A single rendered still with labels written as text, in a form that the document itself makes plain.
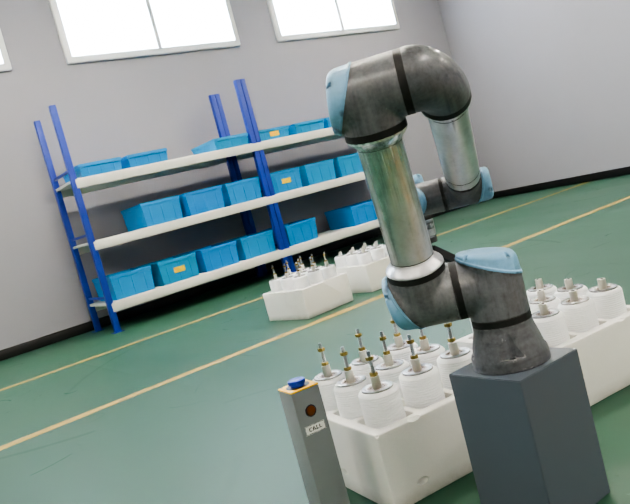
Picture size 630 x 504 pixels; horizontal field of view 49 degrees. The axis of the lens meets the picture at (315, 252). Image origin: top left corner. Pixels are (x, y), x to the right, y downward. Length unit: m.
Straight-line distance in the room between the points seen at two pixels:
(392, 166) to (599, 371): 0.96
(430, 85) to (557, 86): 7.73
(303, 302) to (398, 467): 2.58
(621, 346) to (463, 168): 0.82
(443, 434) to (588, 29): 7.34
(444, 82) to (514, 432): 0.65
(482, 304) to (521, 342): 0.10
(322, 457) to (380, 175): 0.66
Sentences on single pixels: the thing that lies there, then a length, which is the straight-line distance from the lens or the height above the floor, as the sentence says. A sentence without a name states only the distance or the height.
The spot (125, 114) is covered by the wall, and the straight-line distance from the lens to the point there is 7.08.
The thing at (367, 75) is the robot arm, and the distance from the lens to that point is 1.20.
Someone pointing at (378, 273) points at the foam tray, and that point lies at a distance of 4.49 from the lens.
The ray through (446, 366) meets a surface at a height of 0.24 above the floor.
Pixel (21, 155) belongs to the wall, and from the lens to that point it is 6.73.
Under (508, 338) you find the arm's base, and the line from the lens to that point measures 1.36.
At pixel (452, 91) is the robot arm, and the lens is 1.23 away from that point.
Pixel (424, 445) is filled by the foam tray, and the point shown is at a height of 0.11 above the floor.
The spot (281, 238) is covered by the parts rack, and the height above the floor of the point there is 0.36.
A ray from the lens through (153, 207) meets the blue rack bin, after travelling 6.23.
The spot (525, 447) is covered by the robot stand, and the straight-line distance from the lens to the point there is 1.37.
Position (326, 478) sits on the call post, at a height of 0.11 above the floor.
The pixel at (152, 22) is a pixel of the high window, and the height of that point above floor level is 2.76.
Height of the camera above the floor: 0.72
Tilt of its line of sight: 5 degrees down
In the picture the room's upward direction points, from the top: 15 degrees counter-clockwise
